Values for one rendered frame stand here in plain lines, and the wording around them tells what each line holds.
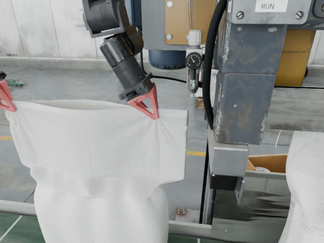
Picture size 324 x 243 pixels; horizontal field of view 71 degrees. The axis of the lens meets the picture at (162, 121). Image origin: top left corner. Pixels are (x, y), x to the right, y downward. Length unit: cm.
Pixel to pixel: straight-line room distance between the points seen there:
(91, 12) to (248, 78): 33
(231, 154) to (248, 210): 66
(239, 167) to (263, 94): 12
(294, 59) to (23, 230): 123
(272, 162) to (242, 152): 170
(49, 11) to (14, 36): 124
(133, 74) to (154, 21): 25
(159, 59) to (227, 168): 48
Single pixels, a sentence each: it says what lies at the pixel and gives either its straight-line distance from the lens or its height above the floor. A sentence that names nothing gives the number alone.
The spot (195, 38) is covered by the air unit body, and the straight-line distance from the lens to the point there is 53.
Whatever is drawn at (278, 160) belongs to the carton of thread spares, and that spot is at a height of 19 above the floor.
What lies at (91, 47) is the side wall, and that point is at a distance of 609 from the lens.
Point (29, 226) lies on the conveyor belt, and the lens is 128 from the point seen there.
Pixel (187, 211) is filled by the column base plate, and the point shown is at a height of 2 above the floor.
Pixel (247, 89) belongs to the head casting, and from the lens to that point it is 34.
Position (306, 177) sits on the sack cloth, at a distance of 64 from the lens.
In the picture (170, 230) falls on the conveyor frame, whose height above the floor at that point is 38.
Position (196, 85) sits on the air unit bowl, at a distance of 55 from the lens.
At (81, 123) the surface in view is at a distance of 58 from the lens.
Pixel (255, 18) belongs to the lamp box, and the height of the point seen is 125.
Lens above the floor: 125
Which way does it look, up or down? 25 degrees down
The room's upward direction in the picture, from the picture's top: straight up
